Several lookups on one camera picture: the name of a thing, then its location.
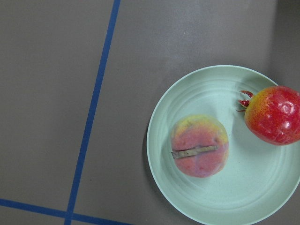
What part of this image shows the yellow pink peach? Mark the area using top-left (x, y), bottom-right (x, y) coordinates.
top-left (170, 114), bottom-right (229, 178)

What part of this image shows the green plate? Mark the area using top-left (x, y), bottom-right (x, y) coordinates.
top-left (147, 65), bottom-right (300, 225)

